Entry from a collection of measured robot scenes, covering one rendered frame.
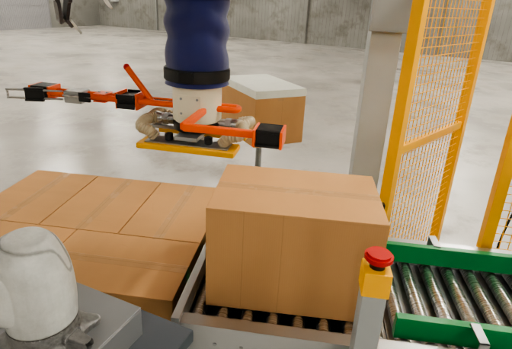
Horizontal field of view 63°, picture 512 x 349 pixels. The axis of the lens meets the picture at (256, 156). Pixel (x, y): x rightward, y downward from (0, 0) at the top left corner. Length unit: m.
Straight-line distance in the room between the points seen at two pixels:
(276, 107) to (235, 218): 1.61
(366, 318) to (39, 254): 0.78
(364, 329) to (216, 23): 0.97
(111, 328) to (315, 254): 0.68
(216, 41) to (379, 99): 1.27
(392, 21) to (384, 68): 0.25
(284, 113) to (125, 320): 2.09
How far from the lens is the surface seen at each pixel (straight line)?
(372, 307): 1.14
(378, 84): 2.41
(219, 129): 1.20
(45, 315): 1.05
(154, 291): 1.72
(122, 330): 1.17
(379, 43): 2.38
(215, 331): 1.49
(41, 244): 1.00
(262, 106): 2.86
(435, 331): 1.61
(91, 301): 1.25
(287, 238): 1.42
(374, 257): 1.06
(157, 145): 1.43
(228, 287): 1.56
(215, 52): 1.37
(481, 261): 2.06
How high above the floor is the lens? 1.61
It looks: 21 degrees down
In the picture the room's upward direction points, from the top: 3 degrees clockwise
